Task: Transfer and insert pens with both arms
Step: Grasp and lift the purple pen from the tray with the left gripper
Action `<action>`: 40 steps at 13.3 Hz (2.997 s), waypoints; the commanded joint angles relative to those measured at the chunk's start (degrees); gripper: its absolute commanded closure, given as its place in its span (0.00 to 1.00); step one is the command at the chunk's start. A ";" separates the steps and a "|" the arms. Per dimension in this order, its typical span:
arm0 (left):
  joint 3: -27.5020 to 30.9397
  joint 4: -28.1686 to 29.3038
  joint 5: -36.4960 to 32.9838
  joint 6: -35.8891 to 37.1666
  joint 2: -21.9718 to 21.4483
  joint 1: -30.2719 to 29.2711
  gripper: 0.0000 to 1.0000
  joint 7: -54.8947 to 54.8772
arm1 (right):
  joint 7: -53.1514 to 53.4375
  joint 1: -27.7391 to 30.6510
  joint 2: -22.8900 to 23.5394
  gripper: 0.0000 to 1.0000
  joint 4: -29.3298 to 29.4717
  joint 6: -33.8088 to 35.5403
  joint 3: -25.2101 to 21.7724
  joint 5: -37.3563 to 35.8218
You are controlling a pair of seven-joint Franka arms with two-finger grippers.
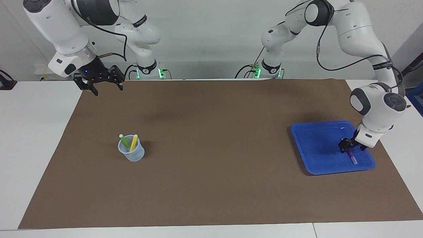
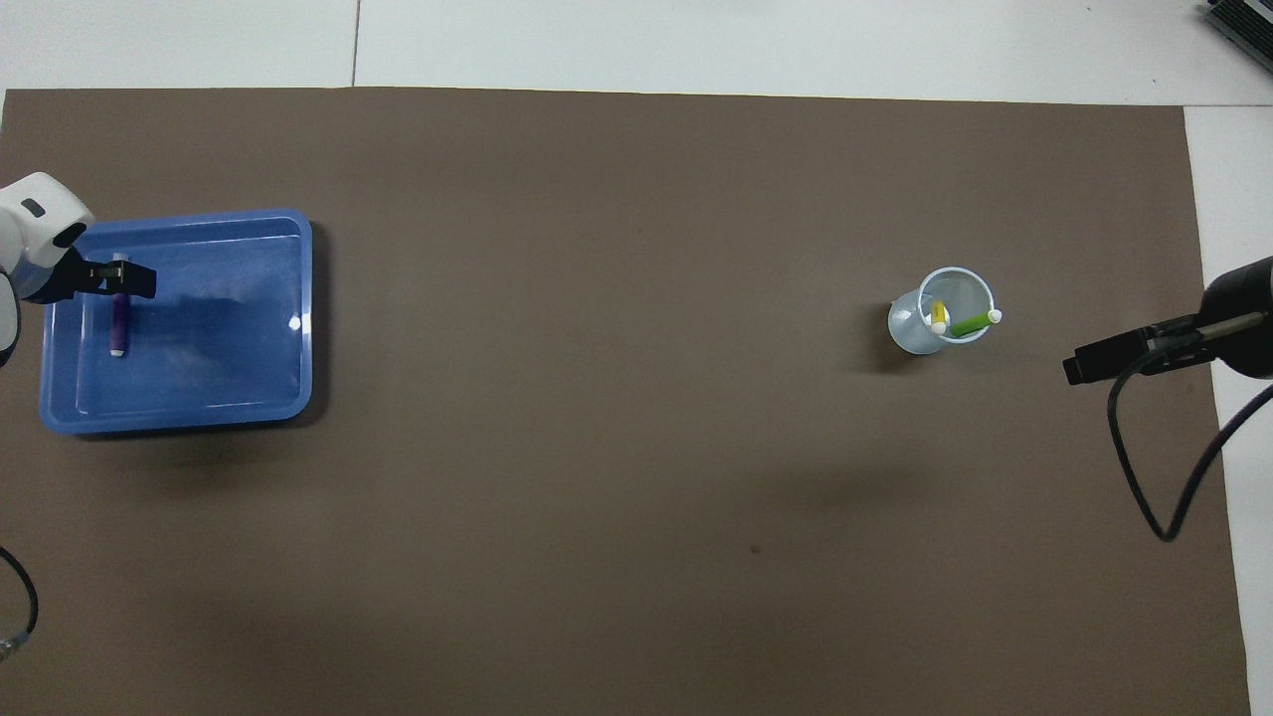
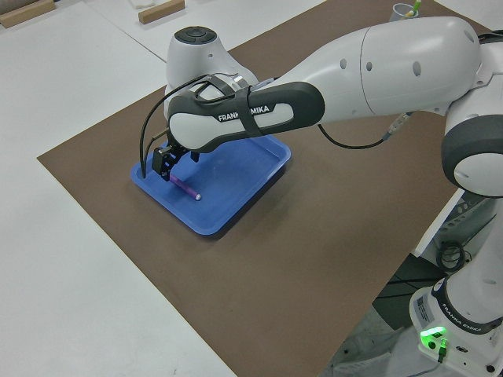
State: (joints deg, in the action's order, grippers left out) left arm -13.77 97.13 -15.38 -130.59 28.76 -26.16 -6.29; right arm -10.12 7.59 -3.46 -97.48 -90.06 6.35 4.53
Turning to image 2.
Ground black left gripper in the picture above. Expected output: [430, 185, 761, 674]
[44, 248, 158, 302]

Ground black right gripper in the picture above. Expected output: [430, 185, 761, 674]
[1061, 256, 1273, 387]

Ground purple marker pen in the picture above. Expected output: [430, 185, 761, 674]
[109, 253, 132, 359]

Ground blue plastic tray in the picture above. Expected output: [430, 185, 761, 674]
[40, 209, 315, 437]

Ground clear plastic cup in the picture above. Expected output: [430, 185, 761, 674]
[887, 267, 996, 356]

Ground brown table mat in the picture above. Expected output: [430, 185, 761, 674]
[0, 88, 1252, 716]

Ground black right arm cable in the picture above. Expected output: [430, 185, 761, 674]
[1107, 310, 1273, 544]

